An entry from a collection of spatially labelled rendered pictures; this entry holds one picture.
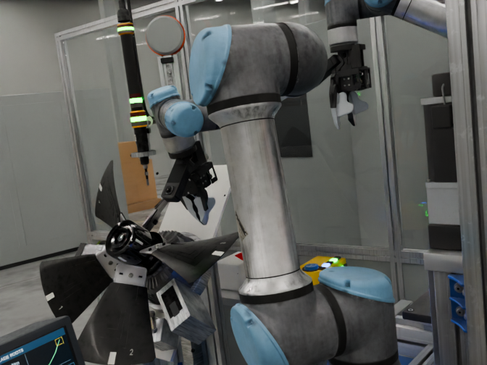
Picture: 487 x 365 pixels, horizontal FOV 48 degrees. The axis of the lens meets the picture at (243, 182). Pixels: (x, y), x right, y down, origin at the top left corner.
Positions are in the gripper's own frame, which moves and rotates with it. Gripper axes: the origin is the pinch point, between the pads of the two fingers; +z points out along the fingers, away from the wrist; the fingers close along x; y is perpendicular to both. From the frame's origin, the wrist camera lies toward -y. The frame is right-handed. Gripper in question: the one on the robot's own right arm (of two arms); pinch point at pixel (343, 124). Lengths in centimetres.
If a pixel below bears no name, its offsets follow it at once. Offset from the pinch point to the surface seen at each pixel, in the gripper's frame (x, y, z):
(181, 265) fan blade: -33, -34, 31
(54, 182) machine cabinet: 265, -533, 55
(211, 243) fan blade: -21.9, -32.0, 28.2
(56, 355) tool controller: -87, -10, 27
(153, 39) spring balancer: 29, -93, -39
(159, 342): -29, -51, 57
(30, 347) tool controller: -90, -10, 25
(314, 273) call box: -3.2, -11.6, 40.9
